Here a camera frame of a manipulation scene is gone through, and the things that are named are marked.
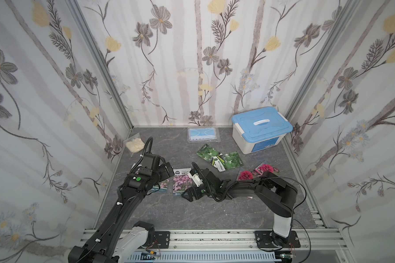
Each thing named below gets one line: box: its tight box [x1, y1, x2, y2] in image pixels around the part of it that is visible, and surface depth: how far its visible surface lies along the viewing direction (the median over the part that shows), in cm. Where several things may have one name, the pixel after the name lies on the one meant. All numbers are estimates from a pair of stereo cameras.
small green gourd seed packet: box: [218, 151, 244, 170], surface depth 104 cm
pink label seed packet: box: [237, 169, 255, 181], surface depth 97 cm
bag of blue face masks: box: [187, 127, 221, 144], surface depth 117 cm
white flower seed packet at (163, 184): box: [152, 178, 170, 190], surface depth 92 cm
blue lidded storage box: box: [231, 106, 293, 155], surface depth 101 cm
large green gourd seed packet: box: [195, 143, 225, 168], surface depth 106 cm
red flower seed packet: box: [254, 160, 280, 176], surface depth 100 cm
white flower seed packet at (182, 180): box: [172, 167, 193, 196], surface depth 95 cm
